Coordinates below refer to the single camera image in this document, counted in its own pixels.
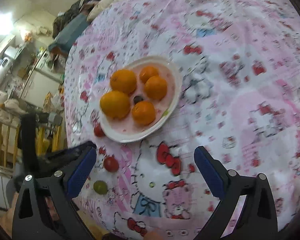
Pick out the yellow wooden chair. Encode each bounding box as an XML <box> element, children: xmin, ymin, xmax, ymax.
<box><xmin>0</xmin><ymin>118</ymin><xmax>63</xmax><ymax>170</ymax></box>

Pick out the small red tomato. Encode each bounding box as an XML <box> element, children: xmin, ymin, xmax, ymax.
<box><xmin>103</xmin><ymin>156</ymin><xmax>119</xmax><ymax>173</ymax></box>

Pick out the green grape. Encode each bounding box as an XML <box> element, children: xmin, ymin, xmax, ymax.
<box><xmin>93</xmin><ymin>180</ymin><xmax>108</xmax><ymax>195</ymax></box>

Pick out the white refrigerator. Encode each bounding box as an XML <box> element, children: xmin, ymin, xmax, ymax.
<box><xmin>19</xmin><ymin>50</ymin><xmax>64</xmax><ymax>108</ymax></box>

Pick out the large yellow-orange orange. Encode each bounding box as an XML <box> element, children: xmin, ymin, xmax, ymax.
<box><xmin>100</xmin><ymin>90</ymin><xmax>130</xmax><ymax>120</ymax></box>

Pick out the large orange with stem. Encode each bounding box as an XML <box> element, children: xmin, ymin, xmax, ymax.
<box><xmin>110</xmin><ymin>69</ymin><xmax>137</xmax><ymax>94</ymax></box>

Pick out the pink cartoon cat bedsheet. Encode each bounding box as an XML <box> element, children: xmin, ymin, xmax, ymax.
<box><xmin>65</xmin><ymin>0</ymin><xmax>300</xmax><ymax>239</ymax></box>

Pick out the blue-grey folded blanket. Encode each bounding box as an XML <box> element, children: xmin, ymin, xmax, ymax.
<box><xmin>47</xmin><ymin>14</ymin><xmax>89</xmax><ymax>55</ymax></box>

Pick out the small mandarin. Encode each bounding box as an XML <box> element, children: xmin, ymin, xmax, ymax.
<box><xmin>143</xmin><ymin>76</ymin><xmax>167</xmax><ymax>100</ymax></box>
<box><xmin>132</xmin><ymin>101</ymin><xmax>156</xmax><ymax>126</ymax></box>
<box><xmin>139</xmin><ymin>66</ymin><xmax>159</xmax><ymax>84</ymax></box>

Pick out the large red tomato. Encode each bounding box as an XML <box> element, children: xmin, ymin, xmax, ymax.
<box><xmin>94</xmin><ymin>123</ymin><xmax>106</xmax><ymax>138</ymax></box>

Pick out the dark purple grape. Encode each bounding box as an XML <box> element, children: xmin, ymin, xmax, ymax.
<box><xmin>133</xmin><ymin>95</ymin><xmax>144</xmax><ymax>105</ymax></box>

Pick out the pink white strawberry plate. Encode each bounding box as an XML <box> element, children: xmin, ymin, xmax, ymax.
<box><xmin>98</xmin><ymin>56</ymin><xmax>183</xmax><ymax>143</ymax></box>

